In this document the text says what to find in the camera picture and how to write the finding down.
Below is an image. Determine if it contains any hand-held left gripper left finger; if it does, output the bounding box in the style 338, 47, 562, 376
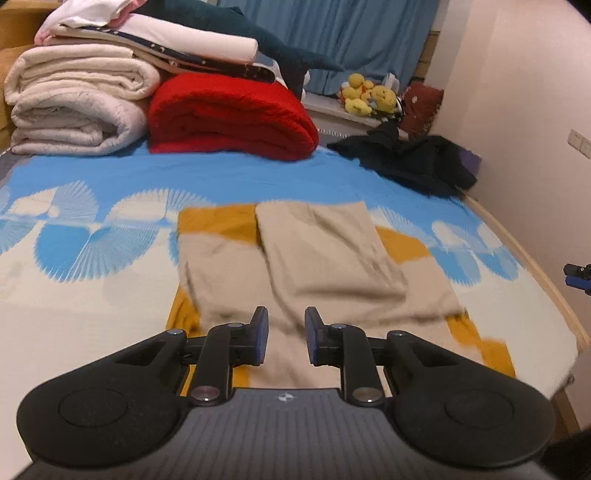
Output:
99, 306, 269, 407

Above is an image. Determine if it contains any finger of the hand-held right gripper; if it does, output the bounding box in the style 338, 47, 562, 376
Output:
564, 263, 591, 296

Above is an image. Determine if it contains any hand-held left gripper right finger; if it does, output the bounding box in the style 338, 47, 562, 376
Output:
305, 306, 467, 407

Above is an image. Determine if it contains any beige and yellow jacket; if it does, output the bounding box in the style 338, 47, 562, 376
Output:
166, 200, 517, 398

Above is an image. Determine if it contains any black clothes pile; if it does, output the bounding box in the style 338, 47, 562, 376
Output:
327, 122, 478, 199

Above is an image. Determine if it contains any purple bag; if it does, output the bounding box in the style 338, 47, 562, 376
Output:
459, 148, 482, 178

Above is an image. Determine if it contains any red folded blanket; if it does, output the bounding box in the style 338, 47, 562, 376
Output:
148, 74, 320, 162

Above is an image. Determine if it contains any white window sill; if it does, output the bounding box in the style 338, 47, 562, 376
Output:
302, 92, 409, 139

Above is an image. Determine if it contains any dark red printed cushion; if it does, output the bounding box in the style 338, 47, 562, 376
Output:
402, 83, 445, 137

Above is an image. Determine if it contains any yellow plush toy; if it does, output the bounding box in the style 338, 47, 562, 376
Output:
339, 74, 372, 116
367, 84, 399, 116

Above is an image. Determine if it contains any white fleece folded blanket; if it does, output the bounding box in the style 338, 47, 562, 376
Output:
10, 88, 148, 156

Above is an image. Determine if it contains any dark teal shark plush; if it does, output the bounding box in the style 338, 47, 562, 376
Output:
139, 0, 345, 95

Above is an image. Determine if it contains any white folded sheet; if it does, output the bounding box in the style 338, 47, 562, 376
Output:
124, 14, 259, 63

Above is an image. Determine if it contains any grey mattress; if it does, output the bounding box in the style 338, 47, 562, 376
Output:
0, 150, 33, 185

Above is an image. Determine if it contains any blue curtain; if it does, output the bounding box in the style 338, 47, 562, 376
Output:
217, 0, 441, 95

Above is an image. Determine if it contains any cream folded blanket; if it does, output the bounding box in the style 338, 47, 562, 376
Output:
4, 44, 162, 109

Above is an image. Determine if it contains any white and pink garment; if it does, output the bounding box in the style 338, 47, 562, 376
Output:
36, 0, 148, 44

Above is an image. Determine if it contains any white wall socket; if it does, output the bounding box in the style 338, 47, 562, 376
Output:
568, 129, 591, 160

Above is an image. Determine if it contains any wooden bed frame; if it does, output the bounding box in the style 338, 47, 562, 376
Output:
0, 0, 591, 435

